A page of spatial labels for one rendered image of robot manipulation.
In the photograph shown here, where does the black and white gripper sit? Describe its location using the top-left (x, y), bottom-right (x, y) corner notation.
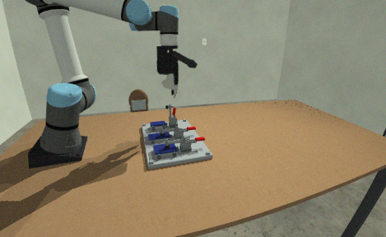
top-left (156, 45), bottom-right (179, 98)

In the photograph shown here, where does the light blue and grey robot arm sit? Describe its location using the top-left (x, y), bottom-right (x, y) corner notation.
top-left (26, 0), bottom-right (179, 154)

